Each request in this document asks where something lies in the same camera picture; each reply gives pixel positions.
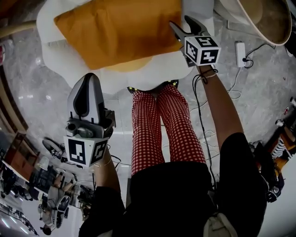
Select black white gear pile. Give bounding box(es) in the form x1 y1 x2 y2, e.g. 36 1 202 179
42 138 69 164

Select white power strip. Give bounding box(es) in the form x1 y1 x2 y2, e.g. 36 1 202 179
235 41 247 68

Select person's left forearm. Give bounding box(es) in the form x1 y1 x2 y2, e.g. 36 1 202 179
93 151 121 193

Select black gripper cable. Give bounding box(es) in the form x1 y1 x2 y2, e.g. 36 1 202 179
191 69 219 188

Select black and beige wrist bands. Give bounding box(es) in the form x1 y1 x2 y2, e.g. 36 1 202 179
198 68 219 81

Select person's black shirt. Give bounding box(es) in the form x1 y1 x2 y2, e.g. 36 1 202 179
78 131 270 237

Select clear large water jug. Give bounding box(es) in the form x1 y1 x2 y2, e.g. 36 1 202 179
0 38 12 67

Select person's right black shoe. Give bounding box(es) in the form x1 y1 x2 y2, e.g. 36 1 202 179
161 79 179 89

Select person's right forearm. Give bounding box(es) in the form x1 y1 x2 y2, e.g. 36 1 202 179
197 65 245 149

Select white bucket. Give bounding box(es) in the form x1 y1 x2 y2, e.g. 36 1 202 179
37 156 50 170

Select beige bag strap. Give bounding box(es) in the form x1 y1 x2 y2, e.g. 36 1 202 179
203 212 239 237

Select person's red checked trousers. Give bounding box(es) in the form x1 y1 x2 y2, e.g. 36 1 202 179
131 85 207 177

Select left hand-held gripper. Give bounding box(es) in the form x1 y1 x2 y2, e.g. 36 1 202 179
63 73 116 168

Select yellow seat pad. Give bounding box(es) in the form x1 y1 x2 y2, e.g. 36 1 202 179
101 55 154 74

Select brown cabinet with white top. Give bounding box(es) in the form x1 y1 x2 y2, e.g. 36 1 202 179
3 131 40 182

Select orange pillow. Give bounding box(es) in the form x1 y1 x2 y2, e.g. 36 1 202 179
54 0 183 70

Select wooden platform steps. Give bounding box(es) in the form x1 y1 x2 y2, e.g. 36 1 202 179
0 66 30 137

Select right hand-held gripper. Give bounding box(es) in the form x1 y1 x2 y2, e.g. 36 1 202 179
169 15 222 68

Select thin gold bracelet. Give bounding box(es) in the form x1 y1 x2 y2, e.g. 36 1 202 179
94 158 112 168

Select white round beanbag chair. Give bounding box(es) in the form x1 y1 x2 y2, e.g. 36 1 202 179
36 0 216 95

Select black power strip cable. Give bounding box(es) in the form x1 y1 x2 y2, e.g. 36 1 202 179
242 42 277 69

